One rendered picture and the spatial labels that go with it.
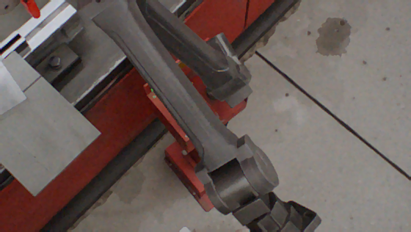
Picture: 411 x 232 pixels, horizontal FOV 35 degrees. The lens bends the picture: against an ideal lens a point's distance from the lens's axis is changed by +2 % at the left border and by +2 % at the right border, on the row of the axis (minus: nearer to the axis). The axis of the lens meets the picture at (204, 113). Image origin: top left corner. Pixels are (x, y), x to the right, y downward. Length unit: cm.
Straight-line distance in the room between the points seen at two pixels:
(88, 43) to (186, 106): 60
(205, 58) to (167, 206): 117
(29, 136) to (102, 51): 29
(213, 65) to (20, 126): 42
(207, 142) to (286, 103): 142
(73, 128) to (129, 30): 43
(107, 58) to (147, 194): 89
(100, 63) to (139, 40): 56
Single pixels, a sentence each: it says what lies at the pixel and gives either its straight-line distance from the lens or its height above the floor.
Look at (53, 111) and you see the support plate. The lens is 139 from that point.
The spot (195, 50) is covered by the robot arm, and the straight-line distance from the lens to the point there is 120.
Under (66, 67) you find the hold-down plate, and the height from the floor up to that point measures 91.
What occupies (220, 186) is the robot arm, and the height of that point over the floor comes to 126.
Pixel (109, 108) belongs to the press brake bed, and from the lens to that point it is 171.
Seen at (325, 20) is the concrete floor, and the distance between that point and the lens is 257.
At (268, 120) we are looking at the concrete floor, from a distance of 240.
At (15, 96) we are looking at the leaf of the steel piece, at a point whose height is 100.
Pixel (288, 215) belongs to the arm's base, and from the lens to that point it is 109.
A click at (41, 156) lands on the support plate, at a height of 100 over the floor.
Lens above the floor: 230
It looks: 73 degrees down
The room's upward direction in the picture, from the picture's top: 2 degrees counter-clockwise
